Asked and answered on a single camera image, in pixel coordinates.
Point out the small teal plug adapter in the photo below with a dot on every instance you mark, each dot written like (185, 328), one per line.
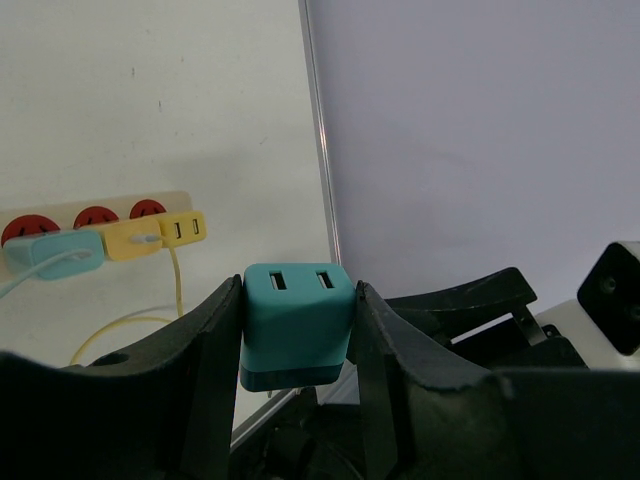
(299, 318)

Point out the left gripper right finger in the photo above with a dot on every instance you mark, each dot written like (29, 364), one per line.
(430, 414)

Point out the small yellow plug adapter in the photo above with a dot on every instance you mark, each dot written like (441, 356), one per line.
(182, 228)

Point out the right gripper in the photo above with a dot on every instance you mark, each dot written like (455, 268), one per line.
(457, 317)

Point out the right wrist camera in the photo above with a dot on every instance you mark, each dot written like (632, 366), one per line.
(602, 321)

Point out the teal charger with cable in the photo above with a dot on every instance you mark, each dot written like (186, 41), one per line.
(85, 249)

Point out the yellow charger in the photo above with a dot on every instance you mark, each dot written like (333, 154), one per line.
(132, 239)

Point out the beige red power strip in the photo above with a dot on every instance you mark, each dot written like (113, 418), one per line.
(88, 215)

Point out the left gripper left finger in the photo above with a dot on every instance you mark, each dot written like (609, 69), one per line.
(160, 408)

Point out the aluminium right rail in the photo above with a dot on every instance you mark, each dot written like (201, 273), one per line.
(258, 421)

